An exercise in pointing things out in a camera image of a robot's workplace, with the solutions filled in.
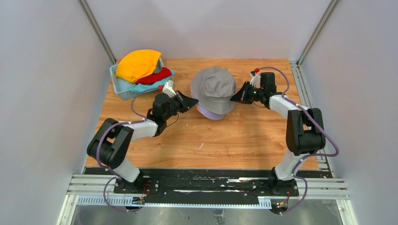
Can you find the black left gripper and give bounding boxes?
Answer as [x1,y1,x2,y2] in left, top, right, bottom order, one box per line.
[162,90,198,121]

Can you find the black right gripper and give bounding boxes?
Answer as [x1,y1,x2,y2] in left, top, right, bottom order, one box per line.
[230,82,264,105]

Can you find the red bucket hat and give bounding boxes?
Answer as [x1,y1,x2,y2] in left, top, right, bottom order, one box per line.
[135,67,172,85]

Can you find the grey bucket hat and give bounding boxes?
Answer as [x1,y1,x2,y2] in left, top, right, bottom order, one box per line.
[190,66,237,115]

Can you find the lavender bucket hat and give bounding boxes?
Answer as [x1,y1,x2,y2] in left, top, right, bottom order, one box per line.
[196,104,225,120]

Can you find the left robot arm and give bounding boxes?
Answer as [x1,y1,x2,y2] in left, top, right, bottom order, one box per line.
[86,91,199,194]

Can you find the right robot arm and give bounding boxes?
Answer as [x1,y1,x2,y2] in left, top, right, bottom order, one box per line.
[231,71,326,195]

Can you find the teal plastic basket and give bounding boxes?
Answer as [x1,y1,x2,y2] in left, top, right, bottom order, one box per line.
[109,59,165,101]

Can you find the yellow bucket hat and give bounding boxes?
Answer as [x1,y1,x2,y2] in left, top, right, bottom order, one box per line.
[115,49,161,83]

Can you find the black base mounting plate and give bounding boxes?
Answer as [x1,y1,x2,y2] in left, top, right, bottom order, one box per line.
[84,167,334,204]

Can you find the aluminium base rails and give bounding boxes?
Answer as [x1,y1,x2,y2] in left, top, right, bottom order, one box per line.
[57,167,358,225]

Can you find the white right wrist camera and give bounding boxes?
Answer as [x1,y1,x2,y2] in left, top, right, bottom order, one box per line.
[250,71,261,88]

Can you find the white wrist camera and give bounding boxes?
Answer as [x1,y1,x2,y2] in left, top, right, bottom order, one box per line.
[250,71,261,88]
[162,80,176,98]

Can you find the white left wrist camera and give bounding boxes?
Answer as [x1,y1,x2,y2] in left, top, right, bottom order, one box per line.
[162,80,176,98]

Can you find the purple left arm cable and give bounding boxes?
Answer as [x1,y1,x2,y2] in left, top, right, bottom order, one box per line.
[95,86,164,213]

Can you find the aluminium corner frame rail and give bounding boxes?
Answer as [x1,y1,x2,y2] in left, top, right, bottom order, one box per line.
[289,0,339,178]

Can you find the left aluminium corner rail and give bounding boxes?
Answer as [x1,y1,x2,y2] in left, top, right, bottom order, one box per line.
[77,0,116,64]

